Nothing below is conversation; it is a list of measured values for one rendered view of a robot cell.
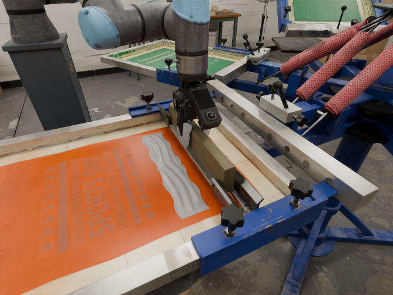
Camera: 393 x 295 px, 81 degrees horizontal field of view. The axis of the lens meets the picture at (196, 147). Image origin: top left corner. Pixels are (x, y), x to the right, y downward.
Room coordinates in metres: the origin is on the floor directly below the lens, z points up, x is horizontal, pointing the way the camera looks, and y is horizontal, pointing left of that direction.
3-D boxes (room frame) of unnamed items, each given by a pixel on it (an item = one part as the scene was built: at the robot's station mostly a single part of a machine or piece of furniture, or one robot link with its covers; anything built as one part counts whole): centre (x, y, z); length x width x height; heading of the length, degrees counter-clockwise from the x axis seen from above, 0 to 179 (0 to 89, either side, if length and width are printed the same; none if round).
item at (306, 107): (0.67, -0.31, 1.02); 0.17 x 0.06 x 0.05; 115
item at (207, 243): (0.28, -0.14, 0.97); 0.30 x 0.05 x 0.07; 115
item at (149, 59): (1.40, -0.01, 1.05); 1.08 x 0.61 x 0.23; 55
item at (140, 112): (0.79, 0.10, 0.97); 0.30 x 0.05 x 0.07; 115
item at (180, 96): (0.55, 0.01, 1.15); 0.09 x 0.08 x 0.12; 25
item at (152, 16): (0.60, 0.10, 1.30); 0.11 x 0.11 x 0.08; 46
